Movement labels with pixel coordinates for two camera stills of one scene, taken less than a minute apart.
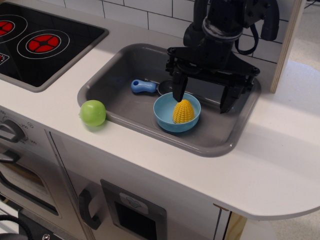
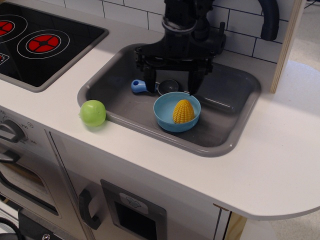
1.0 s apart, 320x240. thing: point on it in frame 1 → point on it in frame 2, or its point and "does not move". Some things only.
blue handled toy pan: x=139 y=86 does not move
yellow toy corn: x=183 y=112 does not move
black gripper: x=213 y=60 → x=177 y=51
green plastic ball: x=92 y=112 does not move
